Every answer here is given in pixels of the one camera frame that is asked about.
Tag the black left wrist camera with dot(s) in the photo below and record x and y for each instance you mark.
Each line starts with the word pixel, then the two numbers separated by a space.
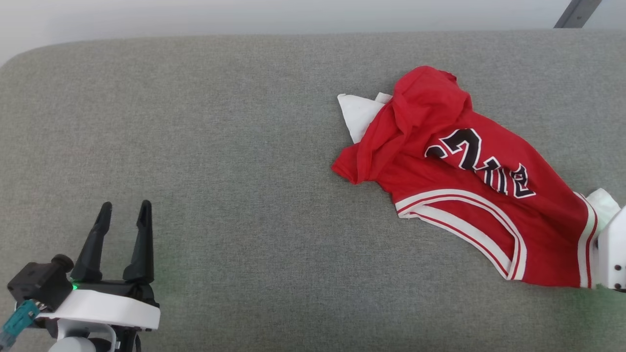
pixel 39 283

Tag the red basketball jersey white trim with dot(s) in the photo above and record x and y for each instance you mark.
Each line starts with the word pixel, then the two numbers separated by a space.
pixel 415 164

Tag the dark grey metal bar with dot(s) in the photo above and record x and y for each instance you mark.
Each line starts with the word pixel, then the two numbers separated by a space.
pixel 577 12

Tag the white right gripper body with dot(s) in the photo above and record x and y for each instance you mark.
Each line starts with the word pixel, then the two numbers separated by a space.
pixel 614 254

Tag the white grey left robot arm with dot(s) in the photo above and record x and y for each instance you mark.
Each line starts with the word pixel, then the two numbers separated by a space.
pixel 73 342

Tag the teal left camera connector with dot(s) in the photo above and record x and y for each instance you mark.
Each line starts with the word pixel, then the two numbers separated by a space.
pixel 17 322

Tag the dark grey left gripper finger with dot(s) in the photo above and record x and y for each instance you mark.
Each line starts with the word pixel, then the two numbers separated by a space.
pixel 94 249
pixel 142 249

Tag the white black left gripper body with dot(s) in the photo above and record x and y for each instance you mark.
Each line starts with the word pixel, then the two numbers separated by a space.
pixel 107 308

